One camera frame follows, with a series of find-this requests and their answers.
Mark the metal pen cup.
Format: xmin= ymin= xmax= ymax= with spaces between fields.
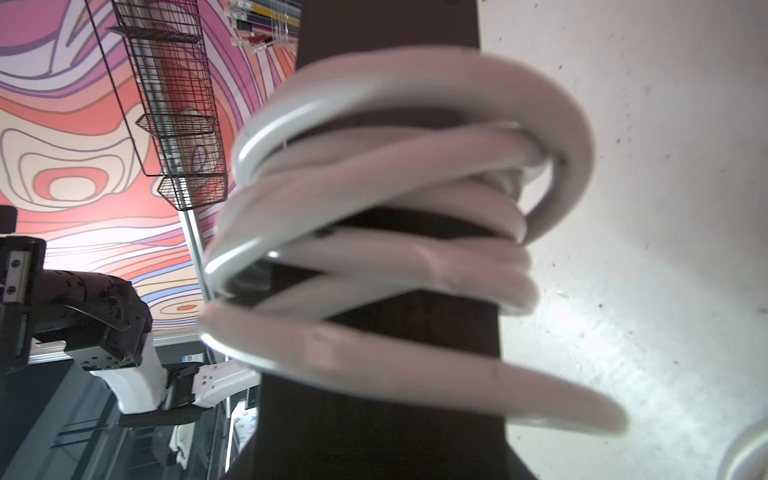
xmin=225 ymin=0 xmax=304 ymax=52

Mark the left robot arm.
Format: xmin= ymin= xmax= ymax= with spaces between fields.
xmin=1 ymin=205 xmax=261 ymax=427

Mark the black wire basket left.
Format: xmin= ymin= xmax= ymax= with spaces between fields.
xmin=109 ymin=1 xmax=229 ymax=212

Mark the blue power strip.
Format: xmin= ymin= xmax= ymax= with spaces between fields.
xmin=717 ymin=419 xmax=767 ymax=480

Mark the black power strip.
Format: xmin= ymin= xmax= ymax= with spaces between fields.
xmin=197 ymin=0 xmax=628 ymax=480

